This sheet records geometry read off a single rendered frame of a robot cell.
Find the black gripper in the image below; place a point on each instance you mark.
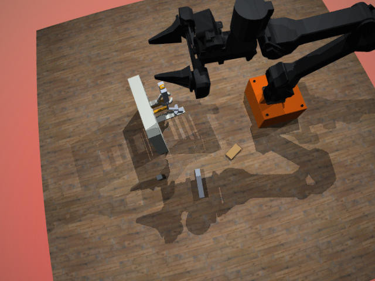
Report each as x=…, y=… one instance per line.
x=198, y=79

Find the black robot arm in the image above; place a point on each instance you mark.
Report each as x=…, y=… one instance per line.
x=281, y=36

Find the grey rectangular bar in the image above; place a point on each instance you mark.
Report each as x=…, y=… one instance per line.
x=199, y=183

